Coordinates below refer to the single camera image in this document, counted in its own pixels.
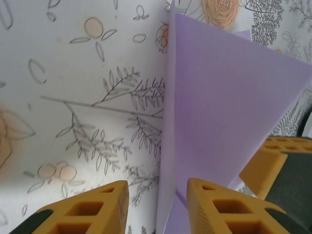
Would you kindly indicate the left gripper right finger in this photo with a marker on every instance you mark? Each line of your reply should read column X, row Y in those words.
column 231, row 217

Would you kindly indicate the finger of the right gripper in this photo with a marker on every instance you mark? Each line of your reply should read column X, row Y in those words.
column 280, row 168

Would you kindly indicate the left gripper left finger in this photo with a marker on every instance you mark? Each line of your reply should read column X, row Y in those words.
column 97, row 214

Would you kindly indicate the purple cloth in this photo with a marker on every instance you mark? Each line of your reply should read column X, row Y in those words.
column 219, row 97

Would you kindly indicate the floral printed table mat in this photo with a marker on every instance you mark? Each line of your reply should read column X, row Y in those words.
column 73, row 73

